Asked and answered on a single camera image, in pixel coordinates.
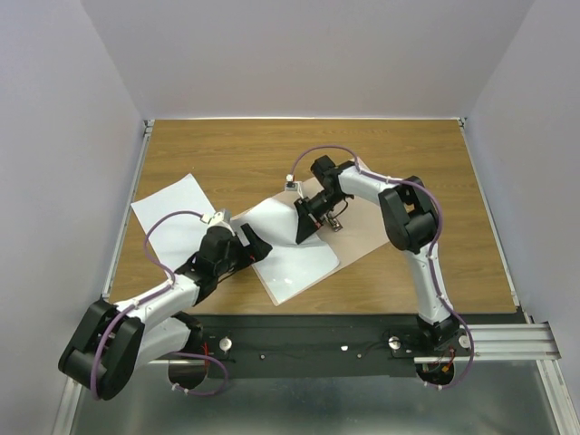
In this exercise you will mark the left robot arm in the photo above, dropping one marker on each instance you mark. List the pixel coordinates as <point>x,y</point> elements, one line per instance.
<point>113,340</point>

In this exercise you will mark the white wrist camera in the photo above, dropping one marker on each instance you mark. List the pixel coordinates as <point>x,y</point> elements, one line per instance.
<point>292,185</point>
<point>220,218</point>

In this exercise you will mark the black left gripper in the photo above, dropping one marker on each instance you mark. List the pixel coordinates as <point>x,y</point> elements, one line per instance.
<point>256,251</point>

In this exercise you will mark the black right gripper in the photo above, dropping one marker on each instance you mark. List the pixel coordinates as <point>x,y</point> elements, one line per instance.
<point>308,220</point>

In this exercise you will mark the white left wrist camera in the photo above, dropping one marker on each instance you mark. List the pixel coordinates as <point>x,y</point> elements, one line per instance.
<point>220,218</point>

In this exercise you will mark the metal folder clip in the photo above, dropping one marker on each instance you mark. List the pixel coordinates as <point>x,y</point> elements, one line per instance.
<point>333,222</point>

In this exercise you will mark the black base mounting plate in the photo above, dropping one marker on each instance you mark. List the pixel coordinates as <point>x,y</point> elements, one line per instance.
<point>319,345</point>

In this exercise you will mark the right aluminium frame rail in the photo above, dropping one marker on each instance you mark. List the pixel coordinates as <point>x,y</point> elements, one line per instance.
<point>499,342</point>

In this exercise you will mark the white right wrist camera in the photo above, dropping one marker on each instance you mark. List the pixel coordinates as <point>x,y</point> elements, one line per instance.
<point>292,185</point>

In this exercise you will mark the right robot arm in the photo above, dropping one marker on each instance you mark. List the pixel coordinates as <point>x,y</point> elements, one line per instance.
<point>413,222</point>

